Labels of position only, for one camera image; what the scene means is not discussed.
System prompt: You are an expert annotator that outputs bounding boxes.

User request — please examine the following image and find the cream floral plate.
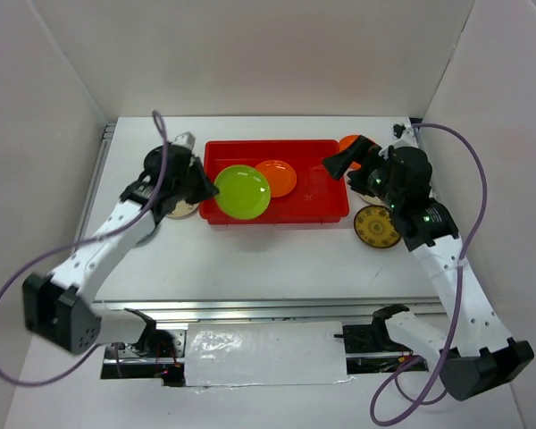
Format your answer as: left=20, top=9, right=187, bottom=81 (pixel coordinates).
left=350, top=179, right=384, bottom=206
left=166, top=200, right=198, bottom=219

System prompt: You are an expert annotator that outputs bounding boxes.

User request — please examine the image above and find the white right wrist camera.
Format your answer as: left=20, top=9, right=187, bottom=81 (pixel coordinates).
left=392, top=123, right=417, bottom=146

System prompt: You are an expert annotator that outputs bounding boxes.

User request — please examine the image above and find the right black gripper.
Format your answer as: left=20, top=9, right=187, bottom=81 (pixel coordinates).
left=322, top=134, right=403, bottom=208

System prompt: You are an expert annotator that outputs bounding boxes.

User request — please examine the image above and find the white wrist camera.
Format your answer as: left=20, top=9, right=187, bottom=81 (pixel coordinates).
left=172, top=131, right=196, bottom=152
left=392, top=123, right=417, bottom=146

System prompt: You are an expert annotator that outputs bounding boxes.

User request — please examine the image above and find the green plate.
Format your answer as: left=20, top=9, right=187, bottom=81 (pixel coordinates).
left=214, top=164, right=272, bottom=221

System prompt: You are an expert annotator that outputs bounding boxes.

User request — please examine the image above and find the blue patterned plate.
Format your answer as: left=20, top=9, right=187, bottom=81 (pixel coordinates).
left=136, top=228, right=157, bottom=247

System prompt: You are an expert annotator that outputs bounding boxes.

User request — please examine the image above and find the orange plate front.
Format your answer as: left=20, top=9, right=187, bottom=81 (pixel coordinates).
left=255, top=160, right=297, bottom=198

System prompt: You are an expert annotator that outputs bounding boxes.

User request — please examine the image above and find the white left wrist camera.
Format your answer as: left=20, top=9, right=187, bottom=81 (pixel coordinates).
left=172, top=131, right=196, bottom=152

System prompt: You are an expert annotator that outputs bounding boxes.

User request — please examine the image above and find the yellow brown patterned plate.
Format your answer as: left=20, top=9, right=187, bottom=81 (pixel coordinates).
left=353, top=205, right=401, bottom=249

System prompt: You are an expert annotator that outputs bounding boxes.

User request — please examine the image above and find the red plastic bin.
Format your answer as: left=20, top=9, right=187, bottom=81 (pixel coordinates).
left=199, top=139, right=349, bottom=225

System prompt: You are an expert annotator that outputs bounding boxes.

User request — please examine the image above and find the white taped cover panel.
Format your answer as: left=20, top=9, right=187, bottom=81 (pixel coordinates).
left=184, top=322, right=348, bottom=388

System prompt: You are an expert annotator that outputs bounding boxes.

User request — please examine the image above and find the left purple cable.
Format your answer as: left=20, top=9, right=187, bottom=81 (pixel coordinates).
left=0, top=109, right=169, bottom=389

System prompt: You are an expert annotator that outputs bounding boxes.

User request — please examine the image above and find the orange plate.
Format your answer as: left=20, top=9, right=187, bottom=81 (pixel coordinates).
left=339, top=134, right=380, bottom=172
left=255, top=160, right=297, bottom=198

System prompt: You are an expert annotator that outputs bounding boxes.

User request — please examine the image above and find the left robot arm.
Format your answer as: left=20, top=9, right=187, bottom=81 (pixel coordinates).
left=22, top=132, right=219, bottom=357

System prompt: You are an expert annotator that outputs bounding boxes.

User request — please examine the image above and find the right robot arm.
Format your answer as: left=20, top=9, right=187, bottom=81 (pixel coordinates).
left=322, top=136, right=534, bottom=401

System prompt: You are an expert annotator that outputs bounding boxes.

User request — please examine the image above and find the orange plate back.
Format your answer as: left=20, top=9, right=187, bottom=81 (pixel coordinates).
left=339, top=134, right=380, bottom=172

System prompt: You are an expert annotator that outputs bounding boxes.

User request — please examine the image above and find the aluminium rail frame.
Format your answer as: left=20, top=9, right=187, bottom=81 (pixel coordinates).
left=87, top=116, right=446, bottom=322

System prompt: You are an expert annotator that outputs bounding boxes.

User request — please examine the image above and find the black plate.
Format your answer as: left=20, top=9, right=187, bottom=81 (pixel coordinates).
left=143, top=147, right=163, bottom=177

